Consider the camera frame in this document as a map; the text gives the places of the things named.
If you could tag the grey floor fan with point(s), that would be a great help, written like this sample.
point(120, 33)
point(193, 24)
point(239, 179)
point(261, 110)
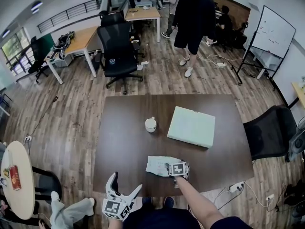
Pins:
point(297, 141)

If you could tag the black floor fan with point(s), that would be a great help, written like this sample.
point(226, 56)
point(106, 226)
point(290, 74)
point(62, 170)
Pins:
point(295, 199)

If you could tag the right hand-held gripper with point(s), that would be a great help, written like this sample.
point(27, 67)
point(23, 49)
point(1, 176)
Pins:
point(177, 169)

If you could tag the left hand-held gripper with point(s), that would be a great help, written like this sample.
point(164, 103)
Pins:
point(112, 207)

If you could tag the dark green panel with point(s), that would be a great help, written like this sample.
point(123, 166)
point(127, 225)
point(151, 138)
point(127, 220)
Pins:
point(47, 43)

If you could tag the person's right blue shoe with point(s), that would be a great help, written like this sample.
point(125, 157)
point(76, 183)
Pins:
point(169, 201)

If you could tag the black mesh office chair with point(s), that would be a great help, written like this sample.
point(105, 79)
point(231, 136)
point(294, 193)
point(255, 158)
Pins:
point(269, 132)

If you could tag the whiteboard on black stand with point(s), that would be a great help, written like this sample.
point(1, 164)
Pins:
point(274, 30)

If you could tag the person's dark clothing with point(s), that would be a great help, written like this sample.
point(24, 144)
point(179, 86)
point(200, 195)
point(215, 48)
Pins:
point(162, 219)

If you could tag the white bowl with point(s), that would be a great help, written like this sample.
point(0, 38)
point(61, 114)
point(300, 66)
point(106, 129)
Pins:
point(135, 41)

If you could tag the black metal railing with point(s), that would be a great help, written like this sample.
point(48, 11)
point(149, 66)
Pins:
point(69, 12)

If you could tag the white drawer cabinet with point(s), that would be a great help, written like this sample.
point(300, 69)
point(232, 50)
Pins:
point(63, 61)

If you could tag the white paper scrap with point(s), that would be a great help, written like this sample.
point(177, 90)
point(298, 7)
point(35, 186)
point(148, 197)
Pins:
point(140, 67)
point(144, 63)

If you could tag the window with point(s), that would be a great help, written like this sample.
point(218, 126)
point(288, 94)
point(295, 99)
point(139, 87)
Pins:
point(16, 49)

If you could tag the blue tape roll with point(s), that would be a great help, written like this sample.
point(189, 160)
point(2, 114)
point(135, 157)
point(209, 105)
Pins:
point(112, 61)

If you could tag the wooden desk with white legs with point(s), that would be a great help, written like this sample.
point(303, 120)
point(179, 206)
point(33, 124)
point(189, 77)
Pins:
point(144, 13)
point(82, 37)

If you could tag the round beige table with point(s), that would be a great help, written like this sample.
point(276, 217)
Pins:
point(20, 203)

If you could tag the black dome ceiling lamp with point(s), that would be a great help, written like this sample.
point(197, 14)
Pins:
point(35, 11)
point(37, 4)

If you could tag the pale green flat box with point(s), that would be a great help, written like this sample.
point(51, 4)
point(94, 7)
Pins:
point(191, 126)

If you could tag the black stool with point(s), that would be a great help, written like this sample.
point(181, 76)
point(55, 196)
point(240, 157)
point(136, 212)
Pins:
point(48, 186)

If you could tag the white low table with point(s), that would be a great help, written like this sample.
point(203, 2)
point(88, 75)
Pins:
point(268, 57)

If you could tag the person's left blue shoe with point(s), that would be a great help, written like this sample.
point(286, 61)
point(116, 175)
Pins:
point(147, 200)

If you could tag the person's right forearm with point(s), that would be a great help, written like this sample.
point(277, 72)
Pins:
point(197, 204)

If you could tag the black high-back office chair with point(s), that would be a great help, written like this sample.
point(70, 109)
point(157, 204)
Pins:
point(118, 46)
point(112, 18)

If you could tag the white mug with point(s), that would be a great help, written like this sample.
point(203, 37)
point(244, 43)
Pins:
point(150, 125)

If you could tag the black harness gear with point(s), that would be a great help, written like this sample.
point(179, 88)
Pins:
point(63, 44)

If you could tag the light wooden wall shelf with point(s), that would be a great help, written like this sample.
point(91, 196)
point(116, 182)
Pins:
point(299, 93)

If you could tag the small white socket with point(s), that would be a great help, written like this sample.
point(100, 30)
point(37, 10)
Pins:
point(28, 137)

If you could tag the small yellow toy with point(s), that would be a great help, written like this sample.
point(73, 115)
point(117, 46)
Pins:
point(6, 172)

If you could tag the black swivel chair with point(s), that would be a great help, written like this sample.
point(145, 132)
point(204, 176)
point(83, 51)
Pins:
point(38, 55)

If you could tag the person's blue shoe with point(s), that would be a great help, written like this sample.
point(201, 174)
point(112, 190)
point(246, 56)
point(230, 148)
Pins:
point(147, 200)
point(169, 201)

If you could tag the white power strip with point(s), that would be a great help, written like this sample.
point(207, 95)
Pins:
point(237, 187)
point(221, 65)

